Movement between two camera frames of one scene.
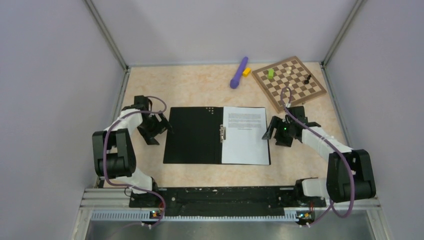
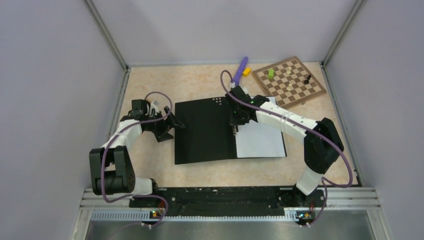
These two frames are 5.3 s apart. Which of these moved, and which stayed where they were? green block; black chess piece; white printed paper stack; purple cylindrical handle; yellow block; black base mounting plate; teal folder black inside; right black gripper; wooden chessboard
Moved: white printed paper stack; right black gripper; teal folder black inside
Stayed: wooden chessboard; black base mounting plate; yellow block; green block; purple cylindrical handle; black chess piece
